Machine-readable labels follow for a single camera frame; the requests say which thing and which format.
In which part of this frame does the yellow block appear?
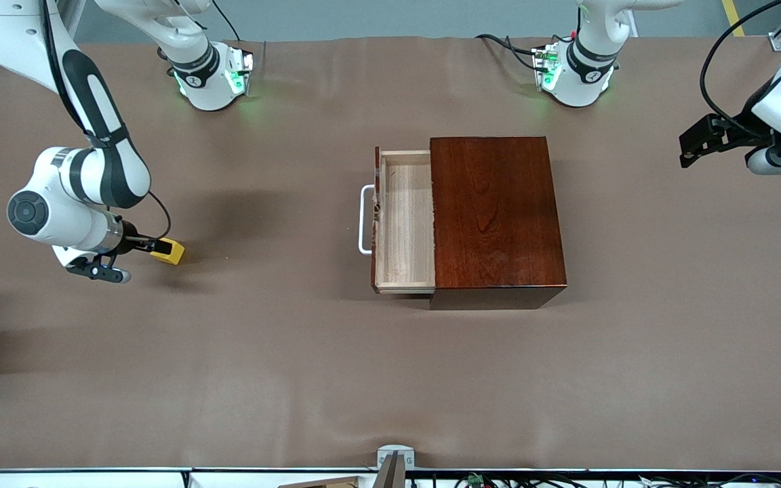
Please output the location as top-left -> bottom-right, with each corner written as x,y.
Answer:
151,239 -> 186,266

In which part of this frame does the light wood drawer white handle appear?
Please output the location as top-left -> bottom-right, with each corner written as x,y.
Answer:
359,146 -> 436,295

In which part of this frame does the dark wooden drawer cabinet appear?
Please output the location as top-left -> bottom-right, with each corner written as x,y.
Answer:
428,136 -> 568,311

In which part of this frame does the brown table cloth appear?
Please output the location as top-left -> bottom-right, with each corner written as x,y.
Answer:
0,35 -> 781,472

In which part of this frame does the brown cardboard piece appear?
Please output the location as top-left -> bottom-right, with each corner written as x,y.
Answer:
277,476 -> 359,488

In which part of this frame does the black right arm base cable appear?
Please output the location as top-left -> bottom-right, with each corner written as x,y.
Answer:
211,0 -> 242,43

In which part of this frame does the black arm base cable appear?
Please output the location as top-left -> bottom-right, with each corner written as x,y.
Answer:
475,33 -> 548,73
211,0 -> 242,43

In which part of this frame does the black left arm base cable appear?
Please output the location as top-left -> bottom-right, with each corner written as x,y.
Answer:
475,33 -> 548,73

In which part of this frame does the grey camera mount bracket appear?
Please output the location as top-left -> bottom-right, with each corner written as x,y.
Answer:
376,444 -> 416,488

